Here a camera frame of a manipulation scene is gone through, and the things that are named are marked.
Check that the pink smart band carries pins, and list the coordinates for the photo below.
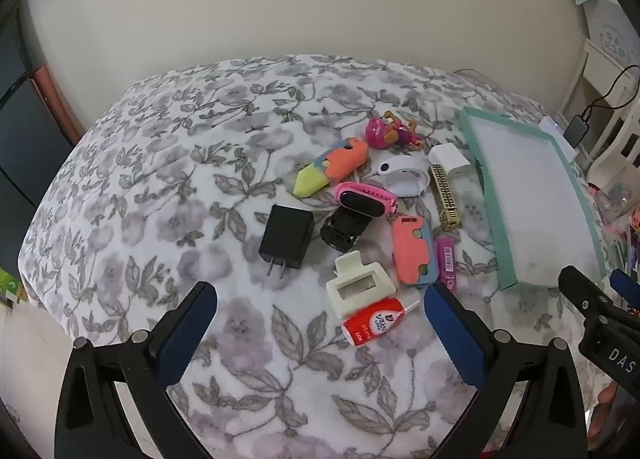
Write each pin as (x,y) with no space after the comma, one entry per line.
(365,199)

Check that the white slatted rail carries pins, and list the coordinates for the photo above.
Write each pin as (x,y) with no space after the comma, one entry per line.
(617,139)

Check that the black toy car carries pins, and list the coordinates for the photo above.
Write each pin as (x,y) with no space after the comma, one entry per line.
(342,229)

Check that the green packet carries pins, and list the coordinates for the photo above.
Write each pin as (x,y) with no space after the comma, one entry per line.
(10,289)

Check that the dark wardrobe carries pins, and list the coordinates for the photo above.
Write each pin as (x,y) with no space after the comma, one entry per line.
(20,139)

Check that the grey power bank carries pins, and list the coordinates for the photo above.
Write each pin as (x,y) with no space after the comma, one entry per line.
(577,131)

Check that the white printed bag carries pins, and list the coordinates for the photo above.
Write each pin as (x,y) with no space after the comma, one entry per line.
(612,34)

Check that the white shelf unit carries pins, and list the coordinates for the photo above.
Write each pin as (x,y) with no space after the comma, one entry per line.
(582,74)

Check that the floral grey white blanket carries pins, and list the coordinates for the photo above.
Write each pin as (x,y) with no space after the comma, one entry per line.
(150,189)

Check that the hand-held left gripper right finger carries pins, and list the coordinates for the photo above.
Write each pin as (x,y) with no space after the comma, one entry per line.
(457,334)

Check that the orange yellow carrot toy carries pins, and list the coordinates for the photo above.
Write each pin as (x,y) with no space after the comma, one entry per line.
(340,161)

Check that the orange blue toy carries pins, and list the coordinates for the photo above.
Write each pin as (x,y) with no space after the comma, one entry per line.
(410,254)

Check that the pile of colourful toys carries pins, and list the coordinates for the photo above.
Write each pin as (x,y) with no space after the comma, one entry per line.
(620,219)

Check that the white cube charger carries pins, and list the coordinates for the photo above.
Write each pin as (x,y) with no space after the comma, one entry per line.
(450,161)

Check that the purple tube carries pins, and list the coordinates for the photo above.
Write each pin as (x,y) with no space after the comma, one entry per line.
(446,259)

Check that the white watch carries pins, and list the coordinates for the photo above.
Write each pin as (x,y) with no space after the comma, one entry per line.
(405,179)

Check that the pink dog toy figure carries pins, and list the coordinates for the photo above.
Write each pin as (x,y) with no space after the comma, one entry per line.
(382,134)

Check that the white flat device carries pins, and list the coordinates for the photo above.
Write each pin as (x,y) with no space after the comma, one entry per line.
(552,131)

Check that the green rimmed white tray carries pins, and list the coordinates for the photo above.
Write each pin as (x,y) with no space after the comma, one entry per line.
(530,189)

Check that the red glue bottle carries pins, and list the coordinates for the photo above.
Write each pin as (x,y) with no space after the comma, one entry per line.
(370,324)

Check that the cream hair claw clip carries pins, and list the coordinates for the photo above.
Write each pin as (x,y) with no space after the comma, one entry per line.
(360,310)

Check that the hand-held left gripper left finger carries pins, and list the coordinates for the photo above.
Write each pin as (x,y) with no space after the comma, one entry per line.
(185,334)

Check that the gold harmonica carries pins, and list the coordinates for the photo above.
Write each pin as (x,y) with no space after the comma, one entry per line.
(444,196)

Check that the person's right hand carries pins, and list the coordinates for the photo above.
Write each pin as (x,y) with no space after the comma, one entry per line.
(602,406)

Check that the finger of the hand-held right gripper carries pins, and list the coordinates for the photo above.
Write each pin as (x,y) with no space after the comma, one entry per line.
(625,284)
(580,289)

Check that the black power adapter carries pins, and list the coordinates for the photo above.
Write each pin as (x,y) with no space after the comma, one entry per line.
(287,236)

